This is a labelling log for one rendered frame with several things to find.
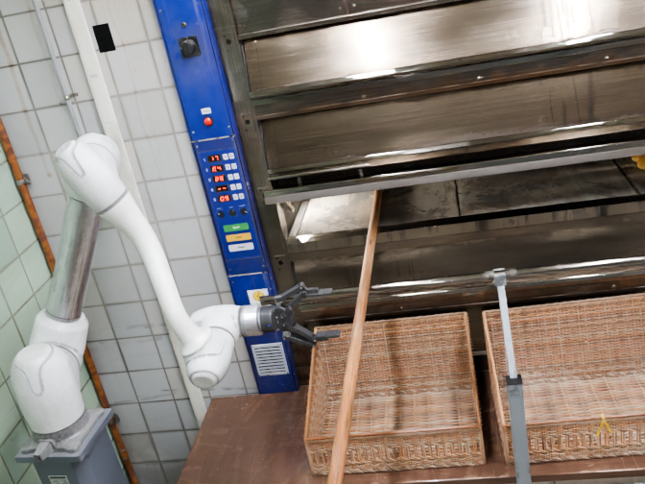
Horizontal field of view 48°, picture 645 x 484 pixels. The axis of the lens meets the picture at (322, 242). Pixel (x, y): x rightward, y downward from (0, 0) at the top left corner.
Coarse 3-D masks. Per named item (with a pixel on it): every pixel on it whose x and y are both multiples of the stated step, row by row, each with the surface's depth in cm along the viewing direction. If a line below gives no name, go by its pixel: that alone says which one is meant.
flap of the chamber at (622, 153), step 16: (576, 144) 231; (592, 144) 226; (464, 160) 236; (480, 160) 231; (544, 160) 215; (560, 160) 214; (576, 160) 214; (592, 160) 213; (352, 176) 243; (368, 176) 238; (432, 176) 221; (448, 176) 221; (464, 176) 220; (480, 176) 219; (304, 192) 229; (320, 192) 228; (336, 192) 227; (352, 192) 227
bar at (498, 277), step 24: (552, 264) 206; (576, 264) 204; (600, 264) 203; (624, 264) 202; (336, 288) 218; (384, 288) 214; (408, 288) 213; (504, 288) 208; (504, 312) 205; (504, 336) 203; (528, 456) 206; (528, 480) 210
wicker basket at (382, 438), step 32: (384, 320) 258; (416, 320) 256; (448, 320) 255; (320, 352) 264; (416, 352) 259; (448, 352) 257; (320, 384) 257; (384, 384) 262; (448, 384) 258; (320, 416) 250; (352, 416) 254; (384, 416) 251; (416, 416) 248; (448, 416) 245; (480, 416) 220; (320, 448) 227; (352, 448) 226; (384, 448) 224; (416, 448) 223; (448, 448) 231; (480, 448) 221
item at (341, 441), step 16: (368, 240) 237; (368, 256) 226; (368, 272) 217; (368, 288) 209; (352, 336) 186; (352, 352) 179; (352, 368) 173; (352, 384) 168; (352, 400) 163; (336, 432) 153; (336, 448) 148; (336, 464) 144; (336, 480) 140
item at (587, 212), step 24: (480, 216) 244; (504, 216) 241; (528, 216) 239; (552, 216) 238; (576, 216) 237; (600, 216) 236; (288, 240) 256; (312, 240) 252; (336, 240) 251; (360, 240) 250; (384, 240) 249
